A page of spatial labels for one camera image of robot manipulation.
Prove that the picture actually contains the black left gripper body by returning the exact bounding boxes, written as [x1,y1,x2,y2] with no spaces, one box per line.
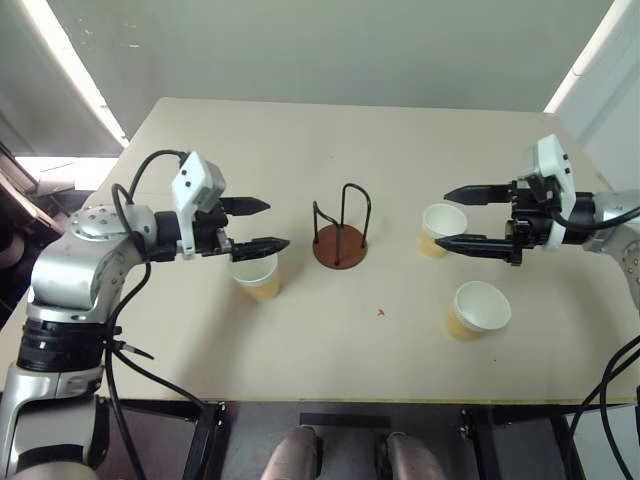
[192,197,236,260]

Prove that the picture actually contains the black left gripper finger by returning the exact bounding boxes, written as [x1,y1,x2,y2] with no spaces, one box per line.
[230,236,292,263]
[220,196,272,218]

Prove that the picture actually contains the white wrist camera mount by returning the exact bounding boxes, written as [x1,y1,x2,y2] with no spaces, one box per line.
[170,151,229,262]
[522,133,577,251]

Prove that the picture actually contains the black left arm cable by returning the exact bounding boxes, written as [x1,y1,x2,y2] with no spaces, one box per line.
[102,149,221,480]

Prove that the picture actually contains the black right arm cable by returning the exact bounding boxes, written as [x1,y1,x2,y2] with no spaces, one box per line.
[547,189,640,232]

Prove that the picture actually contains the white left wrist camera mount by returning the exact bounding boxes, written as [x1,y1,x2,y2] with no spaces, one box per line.
[170,151,229,262]

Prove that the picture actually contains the black hanging cable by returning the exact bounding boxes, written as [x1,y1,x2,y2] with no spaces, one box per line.
[599,349,640,480]
[568,334,640,480]

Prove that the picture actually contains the yellow paper cup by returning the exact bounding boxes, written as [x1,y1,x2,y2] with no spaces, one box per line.
[230,249,281,304]
[444,280,512,342]
[417,203,469,260]

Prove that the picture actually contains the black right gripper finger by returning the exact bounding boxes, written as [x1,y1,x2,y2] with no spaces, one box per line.
[434,234,517,262]
[443,182,515,207]

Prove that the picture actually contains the black metal table frame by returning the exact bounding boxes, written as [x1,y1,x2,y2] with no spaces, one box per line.
[94,397,589,480]

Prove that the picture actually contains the brown base wire cup holder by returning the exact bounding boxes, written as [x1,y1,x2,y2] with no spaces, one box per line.
[311,183,372,272]

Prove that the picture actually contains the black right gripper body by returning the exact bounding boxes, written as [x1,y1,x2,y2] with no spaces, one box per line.
[504,175,558,267]

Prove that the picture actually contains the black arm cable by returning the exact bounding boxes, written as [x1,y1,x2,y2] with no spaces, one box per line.
[547,189,640,232]
[102,149,221,480]

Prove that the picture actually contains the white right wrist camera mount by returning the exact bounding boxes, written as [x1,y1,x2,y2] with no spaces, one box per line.
[522,133,577,251]

